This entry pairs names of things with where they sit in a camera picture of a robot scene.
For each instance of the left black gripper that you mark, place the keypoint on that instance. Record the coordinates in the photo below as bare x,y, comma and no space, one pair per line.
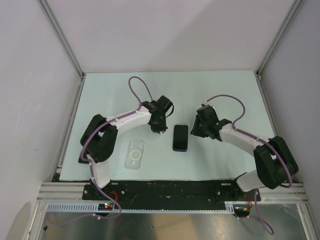
161,128

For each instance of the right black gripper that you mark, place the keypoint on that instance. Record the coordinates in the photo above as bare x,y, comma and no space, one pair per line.
195,130

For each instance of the black smartphone blue edge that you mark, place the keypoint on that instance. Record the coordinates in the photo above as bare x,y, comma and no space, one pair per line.
180,138

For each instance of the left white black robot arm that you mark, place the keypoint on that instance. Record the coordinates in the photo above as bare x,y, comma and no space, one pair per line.
99,139

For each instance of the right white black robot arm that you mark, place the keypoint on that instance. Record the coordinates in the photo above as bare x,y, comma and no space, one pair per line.
274,162

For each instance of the clear magsafe phone case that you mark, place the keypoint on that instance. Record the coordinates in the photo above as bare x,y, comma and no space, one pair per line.
135,155

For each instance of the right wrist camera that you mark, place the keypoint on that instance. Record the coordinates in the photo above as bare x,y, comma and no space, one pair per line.
207,114

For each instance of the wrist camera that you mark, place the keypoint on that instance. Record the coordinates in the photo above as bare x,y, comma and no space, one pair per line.
165,104
207,114

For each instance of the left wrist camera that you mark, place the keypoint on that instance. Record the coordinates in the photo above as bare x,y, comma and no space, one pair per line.
165,104

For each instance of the aluminium front frame rail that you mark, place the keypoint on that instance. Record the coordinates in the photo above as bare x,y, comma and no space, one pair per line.
73,192

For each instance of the right aluminium frame post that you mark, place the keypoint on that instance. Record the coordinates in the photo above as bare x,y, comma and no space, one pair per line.
280,34

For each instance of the aluminium frame post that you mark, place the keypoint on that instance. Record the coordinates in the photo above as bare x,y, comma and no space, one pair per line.
280,34
52,20

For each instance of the left aluminium frame post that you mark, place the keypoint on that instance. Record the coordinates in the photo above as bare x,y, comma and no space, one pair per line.
52,20

